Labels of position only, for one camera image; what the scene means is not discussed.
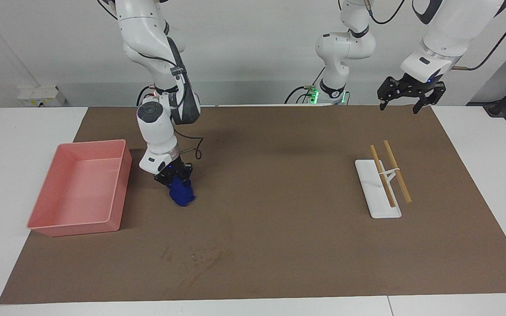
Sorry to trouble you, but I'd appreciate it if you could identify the brown table mat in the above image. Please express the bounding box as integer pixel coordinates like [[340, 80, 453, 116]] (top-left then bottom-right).
[[0, 105, 506, 305]]

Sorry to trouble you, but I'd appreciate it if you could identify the white wall socket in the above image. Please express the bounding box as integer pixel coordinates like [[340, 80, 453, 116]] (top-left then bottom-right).
[[17, 86, 67, 107]]

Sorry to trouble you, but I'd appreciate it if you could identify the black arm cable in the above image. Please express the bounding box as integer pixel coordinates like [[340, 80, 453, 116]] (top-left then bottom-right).
[[367, 0, 506, 71], [174, 132, 204, 161]]

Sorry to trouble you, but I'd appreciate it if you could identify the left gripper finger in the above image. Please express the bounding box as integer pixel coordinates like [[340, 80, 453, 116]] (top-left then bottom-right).
[[412, 83, 447, 115], [377, 78, 405, 111]]

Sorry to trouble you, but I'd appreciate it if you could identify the black base power cable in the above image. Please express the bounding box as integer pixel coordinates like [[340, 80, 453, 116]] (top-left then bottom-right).
[[137, 85, 157, 107], [285, 65, 326, 104]]

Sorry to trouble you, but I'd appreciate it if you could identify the wooden rack rod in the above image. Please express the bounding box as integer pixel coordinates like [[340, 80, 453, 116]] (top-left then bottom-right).
[[383, 140, 412, 204], [370, 145, 396, 208]]

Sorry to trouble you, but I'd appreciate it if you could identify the grey partition panel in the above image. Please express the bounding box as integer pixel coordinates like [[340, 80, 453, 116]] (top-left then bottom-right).
[[468, 42, 506, 104]]

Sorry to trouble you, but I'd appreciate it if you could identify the blue towel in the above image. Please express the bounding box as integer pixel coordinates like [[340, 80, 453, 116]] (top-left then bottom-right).
[[167, 176, 196, 208]]

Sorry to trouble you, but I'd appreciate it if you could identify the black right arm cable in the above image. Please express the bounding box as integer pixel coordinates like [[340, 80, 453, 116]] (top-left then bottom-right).
[[174, 132, 204, 161]]

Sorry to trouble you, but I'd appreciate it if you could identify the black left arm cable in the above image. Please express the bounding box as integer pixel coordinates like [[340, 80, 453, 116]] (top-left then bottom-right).
[[367, 0, 506, 71]]

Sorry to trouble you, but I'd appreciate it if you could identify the pink plastic bin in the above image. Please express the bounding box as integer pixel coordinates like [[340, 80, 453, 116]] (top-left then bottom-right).
[[27, 139, 133, 237]]

